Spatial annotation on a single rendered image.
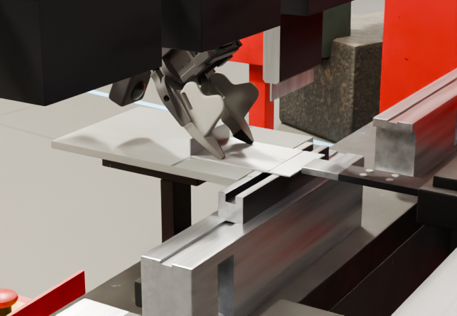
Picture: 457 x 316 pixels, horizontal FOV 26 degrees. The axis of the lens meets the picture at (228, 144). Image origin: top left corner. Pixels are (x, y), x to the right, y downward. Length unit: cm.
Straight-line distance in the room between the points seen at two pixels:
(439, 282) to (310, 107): 368
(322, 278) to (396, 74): 92
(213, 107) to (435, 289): 36
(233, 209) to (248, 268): 6
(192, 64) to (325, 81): 332
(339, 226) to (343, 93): 315
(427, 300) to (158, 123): 53
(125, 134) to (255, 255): 28
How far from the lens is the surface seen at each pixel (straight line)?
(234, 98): 117
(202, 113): 111
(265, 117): 307
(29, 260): 333
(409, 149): 142
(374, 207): 134
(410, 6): 195
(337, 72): 435
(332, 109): 441
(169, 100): 111
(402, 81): 199
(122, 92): 119
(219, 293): 102
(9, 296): 126
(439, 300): 85
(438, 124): 149
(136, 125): 126
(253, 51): 295
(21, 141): 456
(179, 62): 113
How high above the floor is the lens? 136
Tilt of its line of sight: 18 degrees down
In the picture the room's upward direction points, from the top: straight up
